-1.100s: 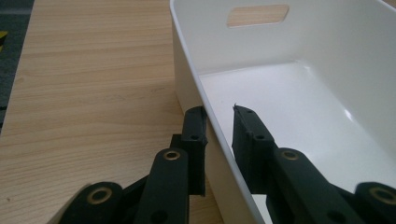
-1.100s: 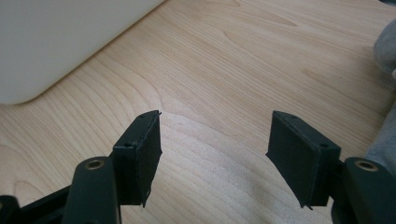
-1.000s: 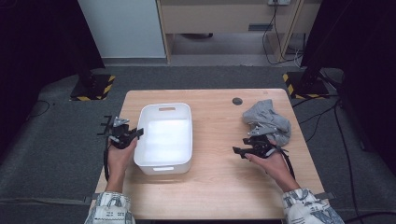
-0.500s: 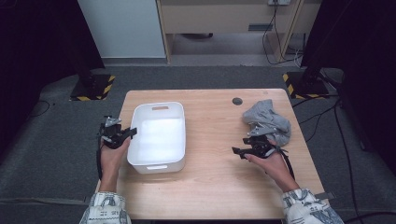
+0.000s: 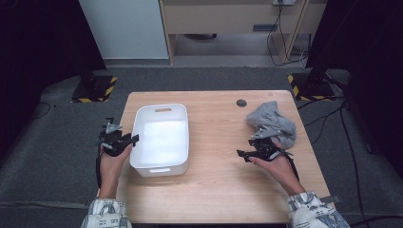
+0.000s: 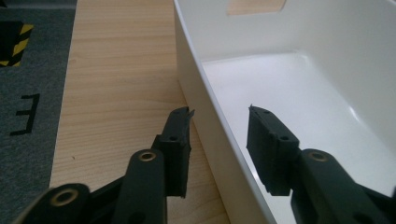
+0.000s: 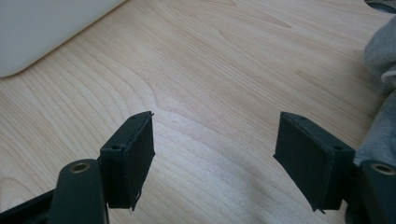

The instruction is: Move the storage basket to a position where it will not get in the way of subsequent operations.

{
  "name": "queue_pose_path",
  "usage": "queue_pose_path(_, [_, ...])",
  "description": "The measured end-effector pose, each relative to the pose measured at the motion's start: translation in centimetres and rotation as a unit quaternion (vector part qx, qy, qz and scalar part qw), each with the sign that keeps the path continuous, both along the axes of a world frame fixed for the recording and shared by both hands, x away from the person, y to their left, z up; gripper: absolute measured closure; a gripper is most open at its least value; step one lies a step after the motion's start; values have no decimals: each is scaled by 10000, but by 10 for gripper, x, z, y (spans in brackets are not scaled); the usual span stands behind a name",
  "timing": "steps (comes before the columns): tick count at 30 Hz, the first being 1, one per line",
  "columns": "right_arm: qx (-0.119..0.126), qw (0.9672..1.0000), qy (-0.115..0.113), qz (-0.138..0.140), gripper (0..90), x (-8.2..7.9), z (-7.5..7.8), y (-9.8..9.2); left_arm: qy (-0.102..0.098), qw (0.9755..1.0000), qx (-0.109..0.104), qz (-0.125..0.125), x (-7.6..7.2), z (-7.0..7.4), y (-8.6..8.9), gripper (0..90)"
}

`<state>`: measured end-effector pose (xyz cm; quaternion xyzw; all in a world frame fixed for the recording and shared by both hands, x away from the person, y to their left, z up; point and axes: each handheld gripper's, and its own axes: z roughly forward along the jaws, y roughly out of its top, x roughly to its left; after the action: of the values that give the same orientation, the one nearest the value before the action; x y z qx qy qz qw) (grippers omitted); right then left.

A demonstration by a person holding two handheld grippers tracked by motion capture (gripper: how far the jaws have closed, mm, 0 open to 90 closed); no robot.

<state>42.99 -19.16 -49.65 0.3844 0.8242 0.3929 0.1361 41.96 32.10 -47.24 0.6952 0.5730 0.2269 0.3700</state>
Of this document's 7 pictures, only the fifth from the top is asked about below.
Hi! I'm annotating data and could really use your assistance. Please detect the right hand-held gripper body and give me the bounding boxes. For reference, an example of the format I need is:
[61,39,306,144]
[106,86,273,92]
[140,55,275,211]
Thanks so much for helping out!
[248,124,282,162]

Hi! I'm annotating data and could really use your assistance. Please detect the long black floor cable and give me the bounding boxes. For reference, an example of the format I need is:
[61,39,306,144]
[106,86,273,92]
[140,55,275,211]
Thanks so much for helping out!
[338,101,369,228]

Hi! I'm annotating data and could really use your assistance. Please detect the white cabinet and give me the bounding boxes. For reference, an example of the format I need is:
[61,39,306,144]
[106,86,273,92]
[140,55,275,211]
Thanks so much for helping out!
[79,0,170,61]

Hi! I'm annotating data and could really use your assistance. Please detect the black power cable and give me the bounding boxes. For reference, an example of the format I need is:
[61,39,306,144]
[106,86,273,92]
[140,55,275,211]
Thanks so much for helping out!
[266,2,310,67]

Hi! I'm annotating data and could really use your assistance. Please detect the looped black floor cable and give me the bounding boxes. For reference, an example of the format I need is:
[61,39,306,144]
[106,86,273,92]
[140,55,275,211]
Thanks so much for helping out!
[297,96,346,145]

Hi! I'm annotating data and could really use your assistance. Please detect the black curtain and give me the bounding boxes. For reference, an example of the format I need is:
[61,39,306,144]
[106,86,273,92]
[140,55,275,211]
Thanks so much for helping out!
[0,0,107,165]
[305,0,403,180]

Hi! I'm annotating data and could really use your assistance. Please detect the grey tape piece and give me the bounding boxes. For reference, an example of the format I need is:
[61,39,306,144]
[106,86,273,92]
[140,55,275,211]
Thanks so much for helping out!
[320,195,343,204]

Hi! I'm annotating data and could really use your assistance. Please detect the person's right hand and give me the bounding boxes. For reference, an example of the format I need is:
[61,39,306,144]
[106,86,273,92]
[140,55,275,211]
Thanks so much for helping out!
[248,141,301,197]

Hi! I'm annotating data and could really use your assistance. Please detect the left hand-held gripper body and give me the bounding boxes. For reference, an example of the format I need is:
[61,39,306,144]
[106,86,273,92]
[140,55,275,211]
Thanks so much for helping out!
[98,122,132,158]

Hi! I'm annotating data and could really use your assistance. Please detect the white cable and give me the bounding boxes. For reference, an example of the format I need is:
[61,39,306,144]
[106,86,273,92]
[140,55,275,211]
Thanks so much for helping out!
[298,49,311,69]

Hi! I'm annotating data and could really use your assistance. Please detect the right hand-held gripper black cable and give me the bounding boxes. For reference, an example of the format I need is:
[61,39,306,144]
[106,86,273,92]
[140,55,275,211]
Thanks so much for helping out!
[278,148,300,183]

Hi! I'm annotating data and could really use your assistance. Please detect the thin black floor cable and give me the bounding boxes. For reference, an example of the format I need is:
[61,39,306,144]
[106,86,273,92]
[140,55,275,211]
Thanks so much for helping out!
[31,101,57,121]

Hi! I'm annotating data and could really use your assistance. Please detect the black stand with striped base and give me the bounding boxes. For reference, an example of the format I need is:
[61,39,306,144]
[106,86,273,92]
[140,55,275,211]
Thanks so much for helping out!
[287,60,337,103]
[70,61,119,105]

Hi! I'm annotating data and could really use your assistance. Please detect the grey shorts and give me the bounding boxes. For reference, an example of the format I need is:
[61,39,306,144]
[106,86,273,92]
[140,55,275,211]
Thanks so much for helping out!
[246,100,297,150]

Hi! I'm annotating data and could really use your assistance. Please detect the person's left hand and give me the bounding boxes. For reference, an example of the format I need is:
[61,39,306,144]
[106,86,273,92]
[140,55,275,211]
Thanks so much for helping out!
[99,143,134,192]

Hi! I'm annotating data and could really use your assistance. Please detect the white plastic bin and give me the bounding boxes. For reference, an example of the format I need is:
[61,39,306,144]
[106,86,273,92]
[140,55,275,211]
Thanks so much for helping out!
[128,103,190,178]

